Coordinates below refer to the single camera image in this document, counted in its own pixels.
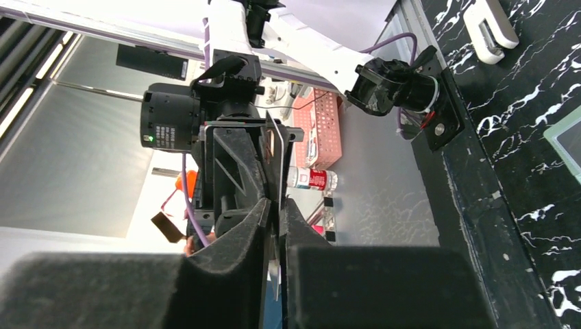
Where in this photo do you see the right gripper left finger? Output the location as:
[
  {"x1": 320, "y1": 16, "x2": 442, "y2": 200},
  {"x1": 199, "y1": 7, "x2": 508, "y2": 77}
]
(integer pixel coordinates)
[{"x1": 1, "y1": 199, "x2": 271, "y2": 328}]

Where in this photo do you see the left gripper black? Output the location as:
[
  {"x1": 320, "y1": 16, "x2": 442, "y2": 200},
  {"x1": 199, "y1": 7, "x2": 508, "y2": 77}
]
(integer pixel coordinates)
[{"x1": 140, "y1": 54, "x2": 304, "y2": 221}]

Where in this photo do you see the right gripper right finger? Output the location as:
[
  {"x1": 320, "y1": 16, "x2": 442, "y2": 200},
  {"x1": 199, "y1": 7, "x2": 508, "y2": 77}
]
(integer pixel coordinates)
[{"x1": 280, "y1": 199, "x2": 495, "y2": 328}]

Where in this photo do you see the green card holder wallet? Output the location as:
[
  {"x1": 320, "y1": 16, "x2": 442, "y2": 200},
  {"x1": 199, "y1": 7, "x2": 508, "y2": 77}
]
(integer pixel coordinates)
[{"x1": 543, "y1": 107, "x2": 580, "y2": 183}]

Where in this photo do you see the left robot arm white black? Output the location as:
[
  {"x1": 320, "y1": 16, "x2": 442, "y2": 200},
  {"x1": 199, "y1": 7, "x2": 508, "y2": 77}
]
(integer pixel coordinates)
[{"x1": 140, "y1": 1, "x2": 445, "y2": 153}]

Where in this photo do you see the red label bottle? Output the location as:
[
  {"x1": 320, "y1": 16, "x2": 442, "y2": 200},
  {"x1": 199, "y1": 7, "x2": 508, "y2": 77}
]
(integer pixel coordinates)
[{"x1": 287, "y1": 166, "x2": 338, "y2": 191}]

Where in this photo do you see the pink plastic basket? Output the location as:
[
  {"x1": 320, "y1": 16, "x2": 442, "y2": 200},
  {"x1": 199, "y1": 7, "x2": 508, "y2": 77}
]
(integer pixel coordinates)
[{"x1": 292, "y1": 88, "x2": 343, "y2": 169}]

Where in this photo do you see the white stapler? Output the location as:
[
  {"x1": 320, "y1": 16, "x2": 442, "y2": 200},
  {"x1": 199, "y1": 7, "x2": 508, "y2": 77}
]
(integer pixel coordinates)
[{"x1": 463, "y1": 0, "x2": 519, "y2": 65}]

